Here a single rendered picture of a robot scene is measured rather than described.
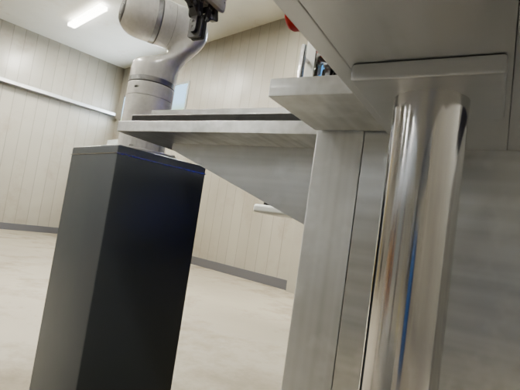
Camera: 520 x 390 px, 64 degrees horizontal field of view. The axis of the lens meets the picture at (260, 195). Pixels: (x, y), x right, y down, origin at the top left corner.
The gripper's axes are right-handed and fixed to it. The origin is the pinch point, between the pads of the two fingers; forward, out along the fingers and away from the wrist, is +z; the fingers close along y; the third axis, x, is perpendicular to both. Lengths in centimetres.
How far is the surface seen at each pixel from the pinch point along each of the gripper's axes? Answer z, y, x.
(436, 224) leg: 36, -34, -53
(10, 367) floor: 110, 45, 113
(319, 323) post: 49, -12, -39
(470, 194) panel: 31, -12, -54
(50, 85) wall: -173, 402, 714
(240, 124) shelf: 23.1, -10.9, -21.6
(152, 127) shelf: 23.6, -11.0, -3.6
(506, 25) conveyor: 26, -39, -56
